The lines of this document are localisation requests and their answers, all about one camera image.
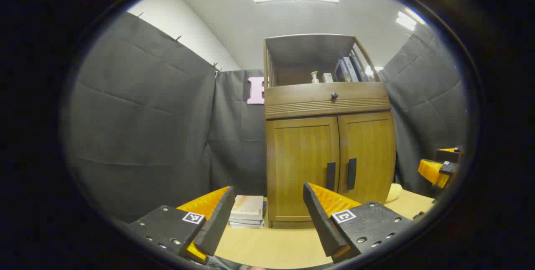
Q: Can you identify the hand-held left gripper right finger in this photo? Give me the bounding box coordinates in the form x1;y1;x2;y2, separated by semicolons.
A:
303;182;414;263

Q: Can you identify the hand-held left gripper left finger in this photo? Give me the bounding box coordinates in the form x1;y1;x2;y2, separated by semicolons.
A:
127;186;236;265

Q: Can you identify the wooden cabinet door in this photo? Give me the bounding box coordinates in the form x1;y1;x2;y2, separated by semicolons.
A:
338;112;397;204
274;116;340;217

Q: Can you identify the wooden double-door shoe cabinet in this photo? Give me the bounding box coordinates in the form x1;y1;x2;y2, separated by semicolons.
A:
263;34;397;229

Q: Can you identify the wooden cabinet drawer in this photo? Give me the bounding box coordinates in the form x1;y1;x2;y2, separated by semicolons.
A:
265;82;392;119

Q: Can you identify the white cover book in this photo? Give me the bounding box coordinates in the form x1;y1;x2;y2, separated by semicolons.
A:
229;195;265;220

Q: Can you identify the light blue upright book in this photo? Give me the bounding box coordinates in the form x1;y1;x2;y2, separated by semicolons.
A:
344;56;361;82

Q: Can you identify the black backdrop cloth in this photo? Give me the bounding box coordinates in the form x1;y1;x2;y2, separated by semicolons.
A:
69;11;469;224

